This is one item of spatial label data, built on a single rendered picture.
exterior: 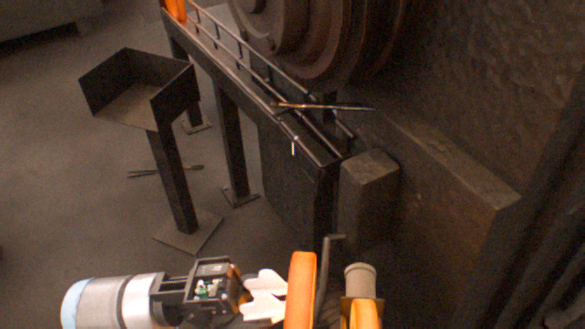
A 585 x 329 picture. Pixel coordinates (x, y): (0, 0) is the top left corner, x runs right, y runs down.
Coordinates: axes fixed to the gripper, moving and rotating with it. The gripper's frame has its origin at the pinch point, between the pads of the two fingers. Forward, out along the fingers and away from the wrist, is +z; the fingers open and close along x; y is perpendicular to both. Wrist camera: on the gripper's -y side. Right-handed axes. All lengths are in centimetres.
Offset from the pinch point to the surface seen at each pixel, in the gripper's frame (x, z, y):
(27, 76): 180, -196, -30
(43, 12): 216, -189, -9
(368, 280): 14.0, 6.4, -17.6
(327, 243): 28.4, -3.6, -23.7
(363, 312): 2.5, 7.2, -8.6
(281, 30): 34.6, 0.8, 23.7
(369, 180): 29.1, 8.9, -7.2
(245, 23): 48, -9, 21
